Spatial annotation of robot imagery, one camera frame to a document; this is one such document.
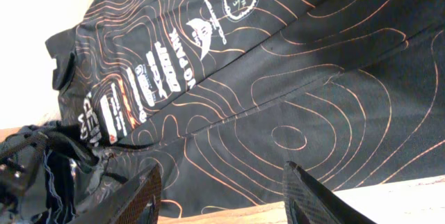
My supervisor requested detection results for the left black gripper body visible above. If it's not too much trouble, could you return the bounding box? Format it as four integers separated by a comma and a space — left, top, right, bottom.
1, 132, 99, 214

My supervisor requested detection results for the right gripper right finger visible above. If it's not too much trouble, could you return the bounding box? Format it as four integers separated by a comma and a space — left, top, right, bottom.
282, 161, 374, 224

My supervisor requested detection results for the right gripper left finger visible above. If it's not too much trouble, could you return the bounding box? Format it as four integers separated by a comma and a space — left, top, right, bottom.
71, 163, 162, 224

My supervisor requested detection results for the black jersey with orange contour lines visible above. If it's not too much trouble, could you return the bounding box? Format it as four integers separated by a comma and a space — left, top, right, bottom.
46, 0, 444, 217

